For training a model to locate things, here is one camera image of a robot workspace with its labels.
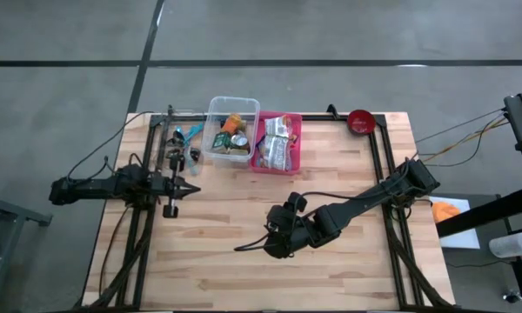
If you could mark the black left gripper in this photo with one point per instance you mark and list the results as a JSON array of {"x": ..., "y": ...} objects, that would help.
[{"x": 170, "y": 184}]

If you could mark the white plastic bottle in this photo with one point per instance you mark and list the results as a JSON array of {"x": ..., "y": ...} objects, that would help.
[{"x": 511, "y": 245}]

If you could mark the white paper sheet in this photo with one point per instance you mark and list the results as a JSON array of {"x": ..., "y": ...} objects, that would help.
[{"x": 461, "y": 241}]

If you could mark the black slanted beam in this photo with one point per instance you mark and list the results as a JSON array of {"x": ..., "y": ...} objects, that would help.
[{"x": 483, "y": 213}]

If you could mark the small clear acrylic container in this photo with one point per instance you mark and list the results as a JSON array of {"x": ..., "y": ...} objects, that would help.
[{"x": 163, "y": 130}]

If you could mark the clear plastic storage bin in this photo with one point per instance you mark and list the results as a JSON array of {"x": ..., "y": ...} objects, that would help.
[{"x": 213, "y": 108}]

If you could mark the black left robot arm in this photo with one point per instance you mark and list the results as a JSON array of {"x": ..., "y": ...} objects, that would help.
[{"x": 100, "y": 184}]

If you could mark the orange object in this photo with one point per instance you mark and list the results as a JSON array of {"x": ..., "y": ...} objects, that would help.
[{"x": 443, "y": 211}]

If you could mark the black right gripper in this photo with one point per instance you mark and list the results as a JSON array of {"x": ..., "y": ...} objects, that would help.
[{"x": 287, "y": 230}]

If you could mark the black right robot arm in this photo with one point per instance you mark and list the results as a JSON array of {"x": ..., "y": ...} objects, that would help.
[{"x": 365, "y": 200}]

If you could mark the pink plastic tray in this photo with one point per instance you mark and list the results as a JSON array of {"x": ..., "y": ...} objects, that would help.
[{"x": 296, "y": 165}]

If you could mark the yellow light-blue ramen pack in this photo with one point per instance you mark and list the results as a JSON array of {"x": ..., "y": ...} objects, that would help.
[{"x": 259, "y": 145}]

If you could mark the green spice tin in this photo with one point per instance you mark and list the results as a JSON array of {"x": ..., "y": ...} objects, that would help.
[{"x": 221, "y": 141}]

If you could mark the red and black bowl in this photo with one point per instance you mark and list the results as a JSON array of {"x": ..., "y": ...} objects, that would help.
[{"x": 361, "y": 122}]

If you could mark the spice jar green-blue label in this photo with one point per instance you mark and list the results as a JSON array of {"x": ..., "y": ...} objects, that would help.
[{"x": 239, "y": 140}]

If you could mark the lime chili ramen pack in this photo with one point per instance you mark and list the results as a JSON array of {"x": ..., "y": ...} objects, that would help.
[{"x": 276, "y": 152}]

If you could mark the orange spice bottle black cap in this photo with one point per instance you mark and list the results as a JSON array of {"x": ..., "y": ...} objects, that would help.
[{"x": 232, "y": 124}]

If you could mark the red Maruchan ramen pack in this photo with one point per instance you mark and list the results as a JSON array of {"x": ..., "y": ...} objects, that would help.
[{"x": 278, "y": 126}]

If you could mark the grey side table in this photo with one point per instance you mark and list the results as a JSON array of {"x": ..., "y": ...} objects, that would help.
[{"x": 17, "y": 212}]

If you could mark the small black caster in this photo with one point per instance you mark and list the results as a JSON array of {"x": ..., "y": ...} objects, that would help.
[{"x": 512, "y": 297}]

